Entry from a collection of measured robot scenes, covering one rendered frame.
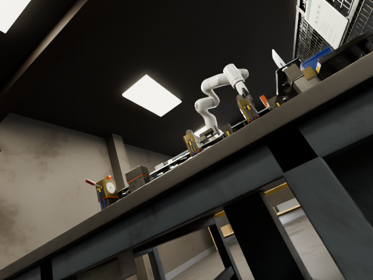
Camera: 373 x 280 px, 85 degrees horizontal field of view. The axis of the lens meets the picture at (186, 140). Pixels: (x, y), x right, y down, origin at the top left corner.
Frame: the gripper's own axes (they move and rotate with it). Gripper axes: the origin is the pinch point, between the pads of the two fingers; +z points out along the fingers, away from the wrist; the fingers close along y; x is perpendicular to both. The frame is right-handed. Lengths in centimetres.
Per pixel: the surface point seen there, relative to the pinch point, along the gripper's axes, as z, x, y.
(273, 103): 17.4, 6.1, 23.3
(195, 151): 19.0, -40.2, 21.8
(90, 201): -64, -301, -155
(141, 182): 19, -78, 21
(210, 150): 43, -22, 80
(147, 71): -217, -101, -133
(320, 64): 11.7, 32.4, 23.0
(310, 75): 11.2, 28.5, 16.7
